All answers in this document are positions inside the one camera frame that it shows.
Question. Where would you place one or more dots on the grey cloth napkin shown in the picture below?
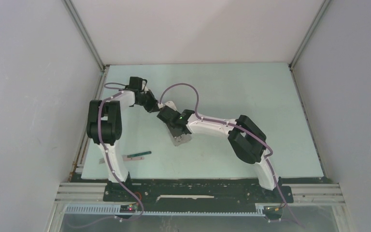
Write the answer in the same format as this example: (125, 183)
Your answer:
(182, 139)

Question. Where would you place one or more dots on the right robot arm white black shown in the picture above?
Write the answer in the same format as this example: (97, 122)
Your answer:
(247, 140)

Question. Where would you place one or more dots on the white slotted cable duct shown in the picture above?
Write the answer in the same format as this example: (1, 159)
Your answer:
(129, 210)

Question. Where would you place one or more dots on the left aluminium frame post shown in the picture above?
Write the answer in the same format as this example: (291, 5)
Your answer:
(77, 20)

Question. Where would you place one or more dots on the right aluminium frame post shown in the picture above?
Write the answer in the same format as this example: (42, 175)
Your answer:
(310, 31)

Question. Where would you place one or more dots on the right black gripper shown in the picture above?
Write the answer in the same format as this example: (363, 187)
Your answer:
(174, 134)

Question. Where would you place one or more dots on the aluminium frame post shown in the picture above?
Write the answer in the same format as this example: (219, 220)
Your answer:
(77, 20)
(310, 31)

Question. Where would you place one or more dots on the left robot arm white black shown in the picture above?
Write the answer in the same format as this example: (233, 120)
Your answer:
(104, 123)

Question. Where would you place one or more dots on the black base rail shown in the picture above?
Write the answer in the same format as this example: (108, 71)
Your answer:
(197, 195)

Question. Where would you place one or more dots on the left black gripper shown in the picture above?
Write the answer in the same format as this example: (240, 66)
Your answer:
(153, 106)

